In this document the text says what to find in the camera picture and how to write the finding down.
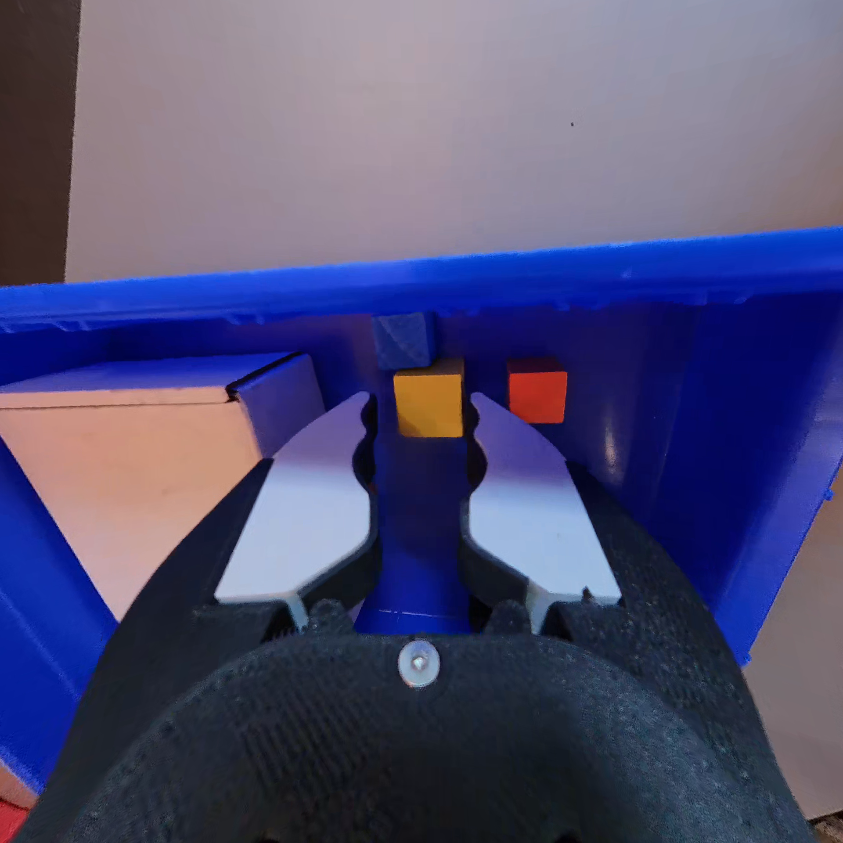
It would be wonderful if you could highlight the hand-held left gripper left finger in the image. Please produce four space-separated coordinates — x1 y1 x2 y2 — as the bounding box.
215 392 383 631

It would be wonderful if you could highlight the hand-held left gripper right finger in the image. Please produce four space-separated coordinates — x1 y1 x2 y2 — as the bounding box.
458 393 623 634

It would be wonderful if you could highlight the yellow wooden cube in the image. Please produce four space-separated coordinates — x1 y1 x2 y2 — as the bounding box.
393 359 466 439

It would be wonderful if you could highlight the white cardboard box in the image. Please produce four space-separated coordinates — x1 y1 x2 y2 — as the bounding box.
0 352 328 624

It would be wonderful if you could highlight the blue plastic bin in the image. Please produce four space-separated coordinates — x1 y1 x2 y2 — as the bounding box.
0 226 843 799

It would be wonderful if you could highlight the red wooden cube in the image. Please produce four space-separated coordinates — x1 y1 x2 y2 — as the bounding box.
506 357 569 425

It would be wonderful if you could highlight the blue textured cube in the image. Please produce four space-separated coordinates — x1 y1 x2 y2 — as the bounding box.
371 313 438 371

